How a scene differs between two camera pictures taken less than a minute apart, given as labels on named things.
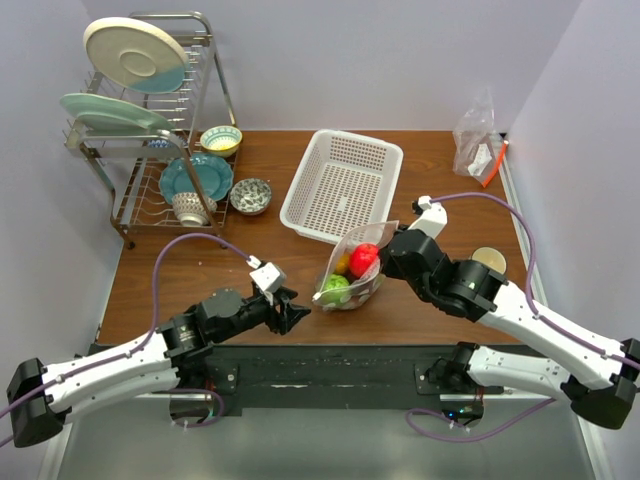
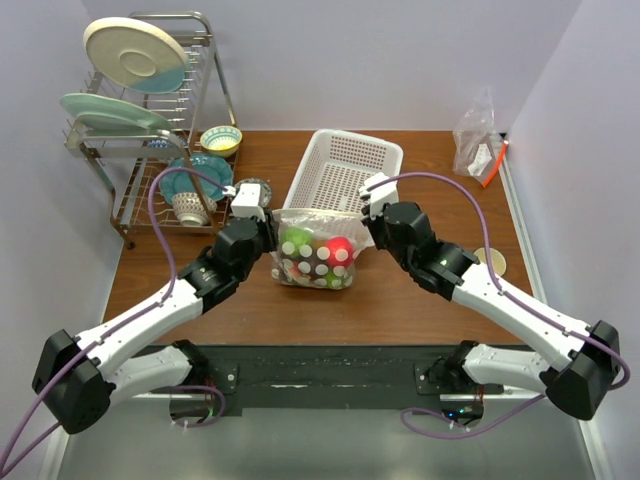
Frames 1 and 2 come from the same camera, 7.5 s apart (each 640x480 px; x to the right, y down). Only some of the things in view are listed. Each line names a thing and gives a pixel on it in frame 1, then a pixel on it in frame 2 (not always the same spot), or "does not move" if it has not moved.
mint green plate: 101,111 does not move
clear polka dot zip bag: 352,274 -> 318,247
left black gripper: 279,321 -> 269,229
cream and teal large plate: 133,56 does not move
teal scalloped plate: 214,176 does not move
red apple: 361,258 -> 336,243
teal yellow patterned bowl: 221,141 does not move
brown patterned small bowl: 189,210 does not move
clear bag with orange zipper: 478,148 does not move
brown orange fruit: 342,264 -> 318,242
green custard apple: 334,288 -> 298,237
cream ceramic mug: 490,258 does not move
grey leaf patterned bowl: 250,196 does not move
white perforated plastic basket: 343,181 does not move
